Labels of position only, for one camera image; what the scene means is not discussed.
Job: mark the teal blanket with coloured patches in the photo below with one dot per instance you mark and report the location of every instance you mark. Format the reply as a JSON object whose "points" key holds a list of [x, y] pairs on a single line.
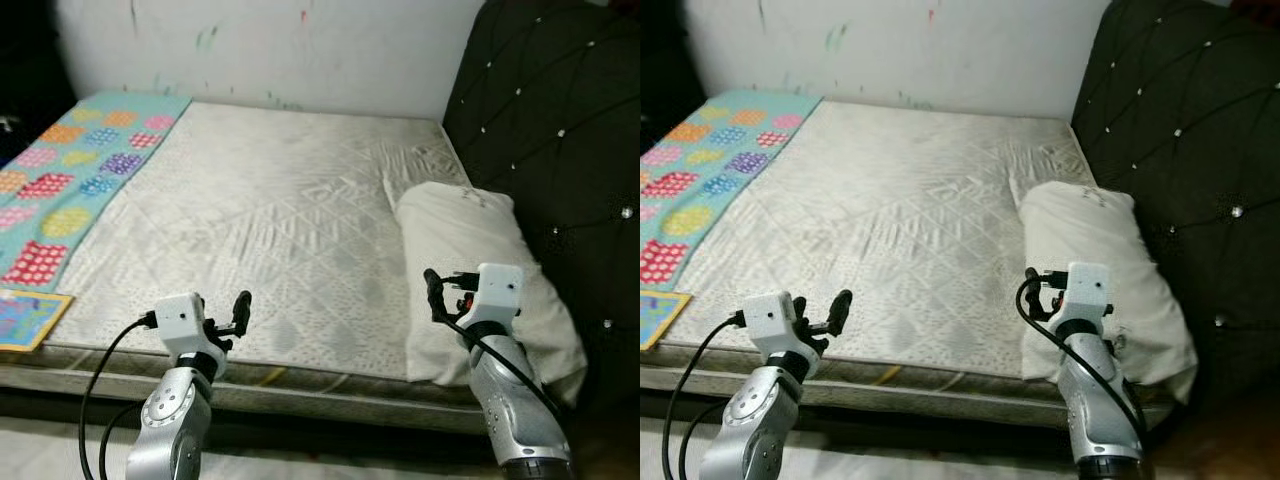
{"points": [[710, 170], [80, 180]]}

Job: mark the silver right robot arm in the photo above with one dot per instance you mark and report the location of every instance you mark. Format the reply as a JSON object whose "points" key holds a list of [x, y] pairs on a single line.
{"points": [[1100, 400], [515, 400]]}

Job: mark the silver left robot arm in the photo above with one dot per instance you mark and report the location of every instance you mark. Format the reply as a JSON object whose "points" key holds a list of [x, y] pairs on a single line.
{"points": [[745, 420], [170, 420]]}

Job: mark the black bag pile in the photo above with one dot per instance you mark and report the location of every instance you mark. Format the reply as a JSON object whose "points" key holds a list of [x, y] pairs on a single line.
{"points": [[665, 60], [30, 70]]}

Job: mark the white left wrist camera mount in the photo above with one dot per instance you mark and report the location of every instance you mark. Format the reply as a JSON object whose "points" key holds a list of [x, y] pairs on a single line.
{"points": [[772, 318], [180, 318]]}

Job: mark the black tufted studded headboard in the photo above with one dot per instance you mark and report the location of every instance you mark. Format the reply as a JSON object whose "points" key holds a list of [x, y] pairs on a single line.
{"points": [[1190, 110], [560, 110]]}

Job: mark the yellow blue children's book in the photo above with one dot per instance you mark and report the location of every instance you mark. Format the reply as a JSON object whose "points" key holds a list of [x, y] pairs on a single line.
{"points": [[660, 320], [30, 320]]}

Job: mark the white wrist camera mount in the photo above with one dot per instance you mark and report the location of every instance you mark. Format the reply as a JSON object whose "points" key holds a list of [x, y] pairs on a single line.
{"points": [[497, 290], [772, 318], [180, 318], [1087, 290]]}

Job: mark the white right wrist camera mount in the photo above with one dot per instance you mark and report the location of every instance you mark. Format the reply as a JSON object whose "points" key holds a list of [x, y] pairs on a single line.
{"points": [[1087, 290], [497, 290]]}

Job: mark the white pillow with print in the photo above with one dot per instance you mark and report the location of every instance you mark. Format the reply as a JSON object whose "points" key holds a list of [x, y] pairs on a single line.
{"points": [[470, 240], [1100, 240]]}

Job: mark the quilted beige spotted mattress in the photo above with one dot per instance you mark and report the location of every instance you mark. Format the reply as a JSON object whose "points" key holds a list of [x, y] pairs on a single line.
{"points": [[270, 230], [900, 230]]}

